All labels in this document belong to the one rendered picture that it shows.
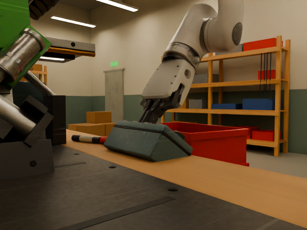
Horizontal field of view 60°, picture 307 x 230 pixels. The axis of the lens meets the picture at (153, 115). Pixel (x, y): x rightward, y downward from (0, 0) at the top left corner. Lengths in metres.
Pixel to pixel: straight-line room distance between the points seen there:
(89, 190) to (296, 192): 0.21
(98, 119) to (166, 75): 6.60
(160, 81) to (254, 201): 0.36
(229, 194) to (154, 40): 8.02
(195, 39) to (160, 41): 7.44
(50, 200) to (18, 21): 0.30
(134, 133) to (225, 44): 0.28
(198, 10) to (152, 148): 0.37
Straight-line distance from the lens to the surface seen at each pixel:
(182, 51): 0.59
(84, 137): 0.63
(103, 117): 7.25
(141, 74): 8.52
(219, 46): 0.60
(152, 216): 0.23
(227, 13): 0.60
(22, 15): 0.49
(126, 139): 0.47
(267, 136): 5.50
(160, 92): 0.55
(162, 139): 0.42
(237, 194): 0.29
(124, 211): 0.24
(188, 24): 0.64
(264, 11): 6.41
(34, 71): 9.37
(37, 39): 0.43
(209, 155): 0.68
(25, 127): 0.38
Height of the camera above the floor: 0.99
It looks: 3 degrees down
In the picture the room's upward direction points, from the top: straight up
